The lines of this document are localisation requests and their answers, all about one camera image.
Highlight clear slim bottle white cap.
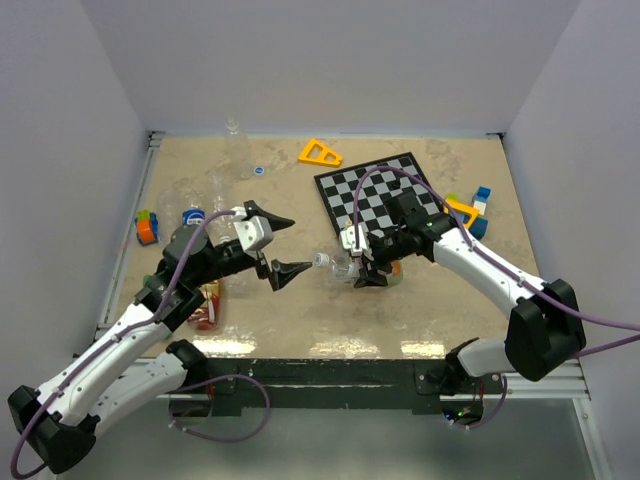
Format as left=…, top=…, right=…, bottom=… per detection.
left=224, top=270, right=257, bottom=298

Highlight white tea bottle cap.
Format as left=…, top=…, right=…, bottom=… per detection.
left=313, top=252, right=331, bottom=267

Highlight grapefruit tea bottle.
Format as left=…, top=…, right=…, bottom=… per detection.
left=313, top=252, right=404, bottom=289

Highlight clear Pocari bottle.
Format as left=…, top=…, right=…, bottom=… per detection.
left=225, top=117, right=254, bottom=180

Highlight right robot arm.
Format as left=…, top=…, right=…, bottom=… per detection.
left=368, top=193, right=586, bottom=393

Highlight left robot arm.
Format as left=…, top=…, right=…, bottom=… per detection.
left=7, top=201, right=311, bottom=479

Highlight Pepsi label bottle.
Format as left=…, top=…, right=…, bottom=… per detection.
left=181, top=208, right=206, bottom=226

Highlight red label tea bottle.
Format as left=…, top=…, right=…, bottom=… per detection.
left=187, top=280, right=221, bottom=332

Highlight clear bottle yellow cap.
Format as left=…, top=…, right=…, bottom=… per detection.
left=156, top=189, right=181, bottom=234

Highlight chessboard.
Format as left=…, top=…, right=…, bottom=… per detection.
left=311, top=152, right=441, bottom=242

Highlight yellow triangle toy right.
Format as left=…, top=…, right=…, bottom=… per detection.
left=443, top=200, right=479, bottom=227

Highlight yellow triangle toy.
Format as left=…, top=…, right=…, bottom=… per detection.
left=443, top=200, right=479, bottom=227
left=298, top=138, right=343, bottom=168

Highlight yellow triangle toy far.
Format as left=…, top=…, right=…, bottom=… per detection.
left=298, top=138, right=343, bottom=168

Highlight colourful toy car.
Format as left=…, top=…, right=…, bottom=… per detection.
left=134, top=210, right=159, bottom=246

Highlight blue toy blocks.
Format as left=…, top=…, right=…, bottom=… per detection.
left=445, top=186, right=491, bottom=240

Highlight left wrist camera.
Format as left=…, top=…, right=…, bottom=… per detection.
left=232, top=207, right=274, bottom=254

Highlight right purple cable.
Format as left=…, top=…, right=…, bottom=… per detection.
left=352, top=166, right=640, bottom=359

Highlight purple cable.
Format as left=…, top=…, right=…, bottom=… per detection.
left=9, top=209, right=241, bottom=476
left=352, top=166, right=640, bottom=359
left=168, top=370, right=274, bottom=443

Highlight black table front rail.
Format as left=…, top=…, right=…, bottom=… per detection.
left=179, top=358, right=502, bottom=416

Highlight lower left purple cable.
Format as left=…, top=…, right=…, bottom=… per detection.
left=168, top=370, right=274, bottom=443

